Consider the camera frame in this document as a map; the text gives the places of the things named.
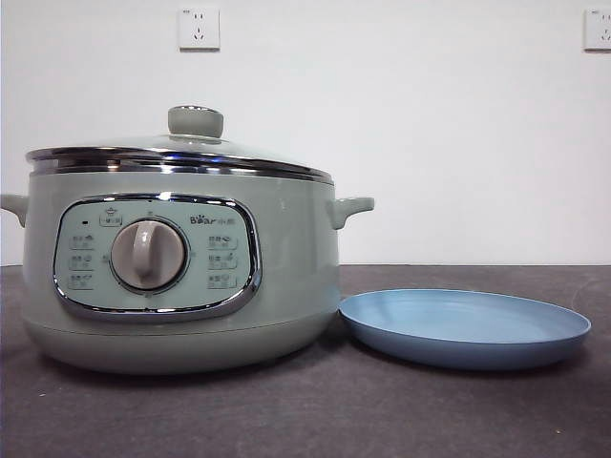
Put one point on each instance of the glass lid with green knob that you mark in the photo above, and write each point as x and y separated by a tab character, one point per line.
195	121

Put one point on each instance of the pale green electric steamer pot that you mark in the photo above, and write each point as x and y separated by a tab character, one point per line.
296	229

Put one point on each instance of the blue round plate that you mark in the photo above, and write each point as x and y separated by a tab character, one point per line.
458	317

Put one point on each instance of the white wall socket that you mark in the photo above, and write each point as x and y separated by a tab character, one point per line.
199	28
599	29

